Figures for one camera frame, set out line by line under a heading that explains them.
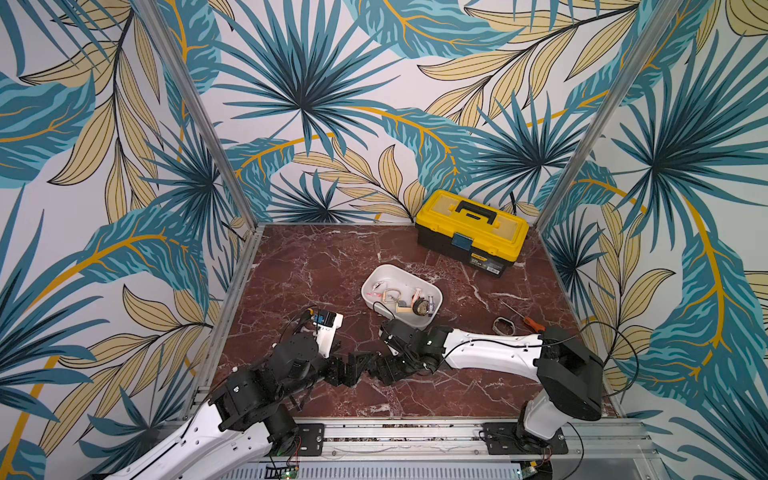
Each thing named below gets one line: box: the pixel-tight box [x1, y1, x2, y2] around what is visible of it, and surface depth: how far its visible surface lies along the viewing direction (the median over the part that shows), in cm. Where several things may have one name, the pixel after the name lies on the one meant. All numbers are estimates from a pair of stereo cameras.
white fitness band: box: [492, 317, 516, 336], surface depth 95 cm
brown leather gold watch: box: [412, 297, 429, 317], surface depth 95 cm
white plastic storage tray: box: [361, 264, 443, 328], surface depth 100 cm
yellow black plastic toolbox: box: [415, 190, 530, 278], surface depth 101 cm
